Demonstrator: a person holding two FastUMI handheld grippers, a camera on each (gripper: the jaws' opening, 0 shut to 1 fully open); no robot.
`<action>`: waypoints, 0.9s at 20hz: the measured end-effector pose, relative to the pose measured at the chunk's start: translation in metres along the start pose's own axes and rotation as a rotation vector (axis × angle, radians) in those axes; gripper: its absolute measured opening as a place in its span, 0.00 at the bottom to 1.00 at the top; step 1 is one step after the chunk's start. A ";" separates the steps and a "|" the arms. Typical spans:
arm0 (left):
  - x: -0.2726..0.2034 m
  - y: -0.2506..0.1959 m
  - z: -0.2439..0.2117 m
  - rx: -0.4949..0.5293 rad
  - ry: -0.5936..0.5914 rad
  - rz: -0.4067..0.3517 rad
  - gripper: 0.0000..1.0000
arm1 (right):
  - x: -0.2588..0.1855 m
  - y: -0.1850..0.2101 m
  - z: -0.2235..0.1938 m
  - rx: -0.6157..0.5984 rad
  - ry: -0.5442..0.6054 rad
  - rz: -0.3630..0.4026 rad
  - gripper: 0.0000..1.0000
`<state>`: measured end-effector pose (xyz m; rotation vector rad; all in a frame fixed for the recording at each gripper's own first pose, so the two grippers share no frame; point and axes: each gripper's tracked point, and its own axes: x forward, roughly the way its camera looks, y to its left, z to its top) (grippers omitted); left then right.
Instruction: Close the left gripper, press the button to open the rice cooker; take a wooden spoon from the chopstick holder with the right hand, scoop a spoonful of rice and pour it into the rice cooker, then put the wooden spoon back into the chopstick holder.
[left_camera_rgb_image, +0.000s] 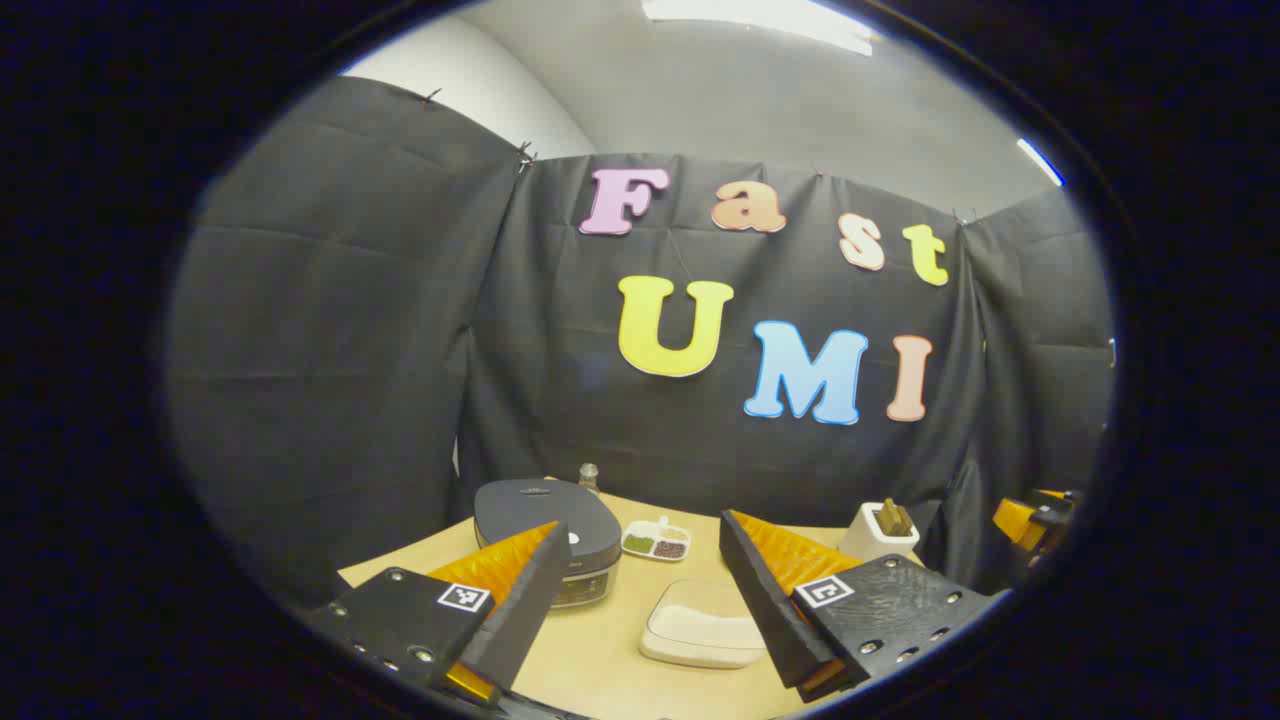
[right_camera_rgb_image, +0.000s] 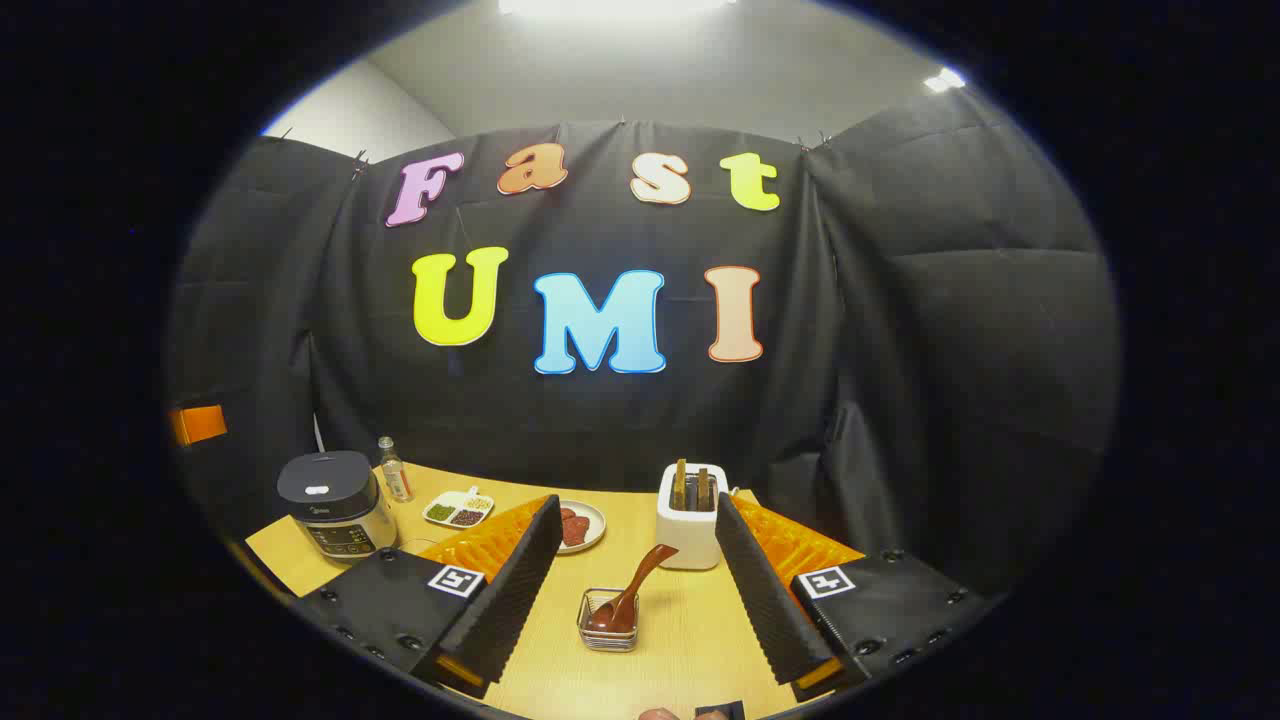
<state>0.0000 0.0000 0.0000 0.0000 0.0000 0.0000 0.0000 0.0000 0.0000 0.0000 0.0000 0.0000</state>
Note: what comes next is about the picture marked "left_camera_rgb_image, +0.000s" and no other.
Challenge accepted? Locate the small ceiling light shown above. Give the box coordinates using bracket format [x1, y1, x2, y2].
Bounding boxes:
[1017, 138, 1064, 187]

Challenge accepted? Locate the white chopstick holder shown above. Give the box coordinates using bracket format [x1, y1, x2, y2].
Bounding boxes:
[838, 502, 921, 563]

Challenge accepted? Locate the black backdrop cloth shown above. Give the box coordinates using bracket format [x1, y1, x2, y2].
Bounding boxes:
[165, 75, 1116, 611]

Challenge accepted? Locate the clear dish of white rice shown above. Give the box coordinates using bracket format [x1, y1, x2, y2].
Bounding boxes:
[639, 578, 769, 669]

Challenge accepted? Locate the grey and cream rice cooker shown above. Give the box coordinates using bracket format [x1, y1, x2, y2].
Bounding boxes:
[473, 478, 623, 609]

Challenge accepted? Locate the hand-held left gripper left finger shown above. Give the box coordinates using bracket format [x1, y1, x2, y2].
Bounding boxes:
[305, 520, 573, 706]

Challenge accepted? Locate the white divided dish of beans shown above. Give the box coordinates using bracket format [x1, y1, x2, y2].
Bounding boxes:
[621, 516, 692, 563]

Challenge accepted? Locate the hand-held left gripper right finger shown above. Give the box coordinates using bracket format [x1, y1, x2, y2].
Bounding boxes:
[719, 509, 1001, 703]

